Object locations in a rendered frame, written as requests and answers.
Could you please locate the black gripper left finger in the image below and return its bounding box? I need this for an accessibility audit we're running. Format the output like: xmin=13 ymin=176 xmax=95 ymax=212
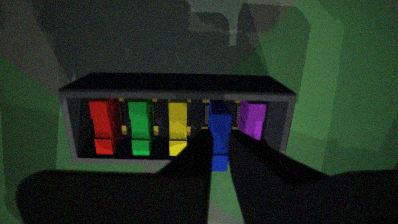
xmin=15 ymin=129 xmax=214 ymax=224

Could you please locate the black fuse block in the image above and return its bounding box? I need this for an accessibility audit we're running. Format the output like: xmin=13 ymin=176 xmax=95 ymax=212
xmin=58 ymin=72 xmax=296 ymax=165

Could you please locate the purple block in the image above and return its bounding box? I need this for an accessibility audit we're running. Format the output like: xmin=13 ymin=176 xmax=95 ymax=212
xmin=238 ymin=100 xmax=266 ymax=142

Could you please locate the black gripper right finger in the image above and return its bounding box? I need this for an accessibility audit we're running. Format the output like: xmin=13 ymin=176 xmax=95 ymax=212
xmin=228 ymin=129 xmax=398 ymax=224

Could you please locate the yellow fuse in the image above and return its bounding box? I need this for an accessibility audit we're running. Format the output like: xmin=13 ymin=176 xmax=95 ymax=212
xmin=169 ymin=99 xmax=188 ymax=156

